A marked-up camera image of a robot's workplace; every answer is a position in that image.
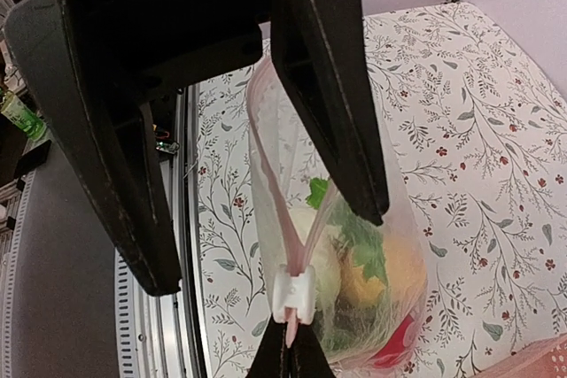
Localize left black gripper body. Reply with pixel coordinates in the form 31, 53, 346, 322
57, 0, 271, 99

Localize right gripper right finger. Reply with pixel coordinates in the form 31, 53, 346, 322
290, 325, 335, 378

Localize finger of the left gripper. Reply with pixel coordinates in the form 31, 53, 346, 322
271, 0, 390, 226
4, 0, 182, 297

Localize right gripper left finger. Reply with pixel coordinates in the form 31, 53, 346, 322
250, 318, 290, 378

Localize dark purple fruit toy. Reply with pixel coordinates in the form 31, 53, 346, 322
327, 298, 392, 347

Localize white radish toy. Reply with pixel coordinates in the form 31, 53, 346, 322
289, 207, 341, 311

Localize clear zip top bag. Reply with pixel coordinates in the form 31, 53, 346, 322
246, 58, 427, 377

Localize red mushroom toy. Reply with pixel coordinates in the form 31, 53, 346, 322
372, 314, 416, 368

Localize white radish with green leaf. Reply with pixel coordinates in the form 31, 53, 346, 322
322, 197, 389, 286

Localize yellow peach toy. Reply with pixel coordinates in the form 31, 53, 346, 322
341, 237, 427, 308

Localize pink plastic basket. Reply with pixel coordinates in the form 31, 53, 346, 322
476, 334, 566, 378

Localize floral table mat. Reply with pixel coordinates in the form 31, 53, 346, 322
196, 3, 566, 377

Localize front aluminium rail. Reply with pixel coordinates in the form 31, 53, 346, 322
1, 87, 209, 377

